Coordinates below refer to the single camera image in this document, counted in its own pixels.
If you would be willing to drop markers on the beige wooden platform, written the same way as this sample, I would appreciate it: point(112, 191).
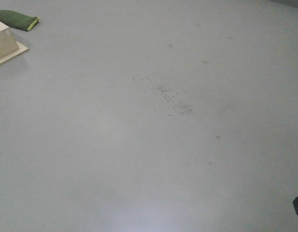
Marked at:
point(9, 47)

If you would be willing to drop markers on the green cloth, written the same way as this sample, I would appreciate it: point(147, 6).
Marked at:
point(18, 20)

